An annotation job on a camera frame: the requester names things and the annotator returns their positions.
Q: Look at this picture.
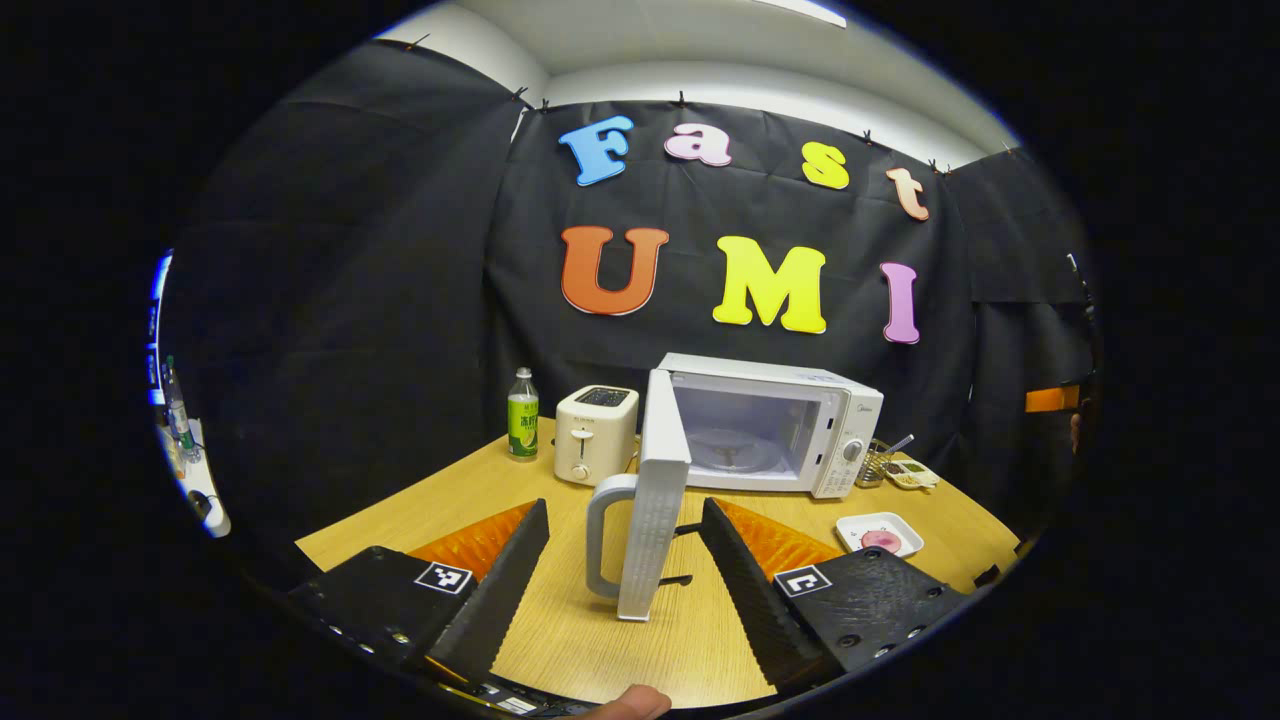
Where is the cream toaster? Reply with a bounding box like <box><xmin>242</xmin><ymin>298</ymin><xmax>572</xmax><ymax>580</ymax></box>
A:
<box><xmin>553</xmin><ymin>384</ymin><xmax>642</xmax><ymax>489</ymax></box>

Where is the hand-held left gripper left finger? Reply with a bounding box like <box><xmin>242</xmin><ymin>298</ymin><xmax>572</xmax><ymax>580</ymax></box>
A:
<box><xmin>285</xmin><ymin>498</ymin><xmax>552</xmax><ymax>691</ymax></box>

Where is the row of black cloth clips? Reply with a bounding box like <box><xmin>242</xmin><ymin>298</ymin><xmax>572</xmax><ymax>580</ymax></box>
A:
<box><xmin>405</xmin><ymin>33</ymin><xmax>1013</xmax><ymax>179</ymax></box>

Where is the large ceiling light panel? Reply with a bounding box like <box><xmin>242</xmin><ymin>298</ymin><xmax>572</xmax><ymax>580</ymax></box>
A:
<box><xmin>755</xmin><ymin>0</ymin><xmax>848</xmax><ymax>30</ymax></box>

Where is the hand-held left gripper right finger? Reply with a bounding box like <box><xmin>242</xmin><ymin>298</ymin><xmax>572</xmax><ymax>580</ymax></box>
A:
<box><xmin>698</xmin><ymin>497</ymin><xmax>976</xmax><ymax>693</ymax></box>

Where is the white rectangular dish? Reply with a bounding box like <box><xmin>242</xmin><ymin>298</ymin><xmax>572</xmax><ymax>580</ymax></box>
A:
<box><xmin>834</xmin><ymin>510</ymin><xmax>925</xmax><ymax>559</ymax></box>

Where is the green label drink bottle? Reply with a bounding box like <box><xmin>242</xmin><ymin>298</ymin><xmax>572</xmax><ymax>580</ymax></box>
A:
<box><xmin>506</xmin><ymin>366</ymin><xmax>541</xmax><ymax>463</ymax></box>

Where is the metal mesh basket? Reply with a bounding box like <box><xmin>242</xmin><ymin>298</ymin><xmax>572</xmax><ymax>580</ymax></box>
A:
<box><xmin>857</xmin><ymin>439</ymin><xmax>897</xmax><ymax>490</ymax></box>

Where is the white microwave oven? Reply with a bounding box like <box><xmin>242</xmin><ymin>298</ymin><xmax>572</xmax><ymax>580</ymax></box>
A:
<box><xmin>585</xmin><ymin>352</ymin><xmax>886</xmax><ymax>624</ymax></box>

